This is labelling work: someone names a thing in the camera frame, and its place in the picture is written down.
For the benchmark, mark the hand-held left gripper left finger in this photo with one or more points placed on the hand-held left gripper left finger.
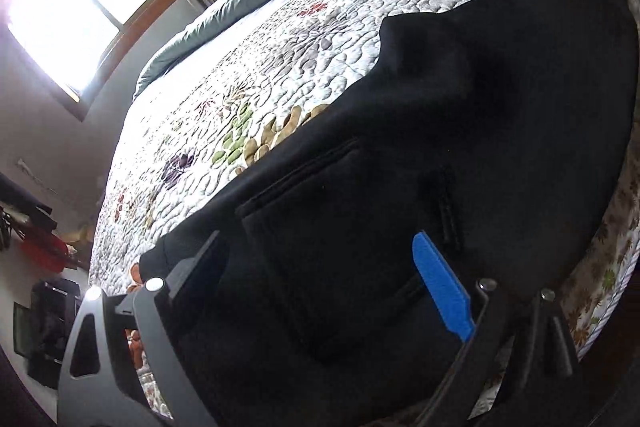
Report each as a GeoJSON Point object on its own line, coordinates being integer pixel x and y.
{"type": "Point", "coordinates": [195, 264]}

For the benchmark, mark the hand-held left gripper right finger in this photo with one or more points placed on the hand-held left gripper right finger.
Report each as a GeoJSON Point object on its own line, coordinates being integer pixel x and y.
{"type": "Point", "coordinates": [440, 287]}

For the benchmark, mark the black pants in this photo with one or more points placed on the black pants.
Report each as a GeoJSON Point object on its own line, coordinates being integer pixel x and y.
{"type": "Point", "coordinates": [450, 132]}

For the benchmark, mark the red bag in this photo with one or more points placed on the red bag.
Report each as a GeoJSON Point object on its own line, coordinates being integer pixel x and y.
{"type": "Point", "coordinates": [45, 252]}

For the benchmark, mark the black bag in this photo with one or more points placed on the black bag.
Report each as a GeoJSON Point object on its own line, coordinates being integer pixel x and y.
{"type": "Point", "coordinates": [52, 332]}

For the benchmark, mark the black shelf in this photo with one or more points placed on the black shelf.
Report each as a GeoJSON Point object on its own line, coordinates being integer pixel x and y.
{"type": "Point", "coordinates": [25, 202]}

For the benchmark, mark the floral quilted bedspread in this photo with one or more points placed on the floral quilted bedspread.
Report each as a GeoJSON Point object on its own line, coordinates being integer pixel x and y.
{"type": "Point", "coordinates": [300, 57]}

